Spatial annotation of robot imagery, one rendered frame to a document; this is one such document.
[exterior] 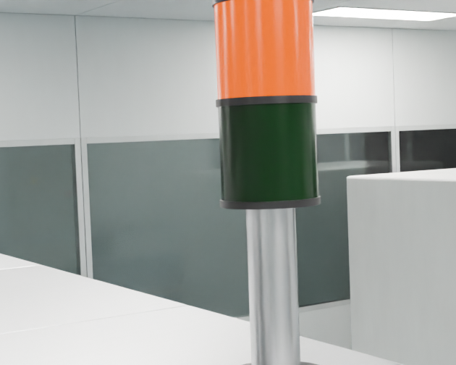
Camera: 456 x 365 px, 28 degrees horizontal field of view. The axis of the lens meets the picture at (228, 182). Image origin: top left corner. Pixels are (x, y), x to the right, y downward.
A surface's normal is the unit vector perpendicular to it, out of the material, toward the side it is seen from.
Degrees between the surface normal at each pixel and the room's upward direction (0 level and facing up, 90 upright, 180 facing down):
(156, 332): 0
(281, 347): 90
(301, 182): 90
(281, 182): 90
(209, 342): 0
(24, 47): 90
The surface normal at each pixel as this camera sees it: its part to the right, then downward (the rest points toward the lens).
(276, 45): 0.18, 0.04
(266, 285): -0.34, 0.06
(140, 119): 0.54, 0.02
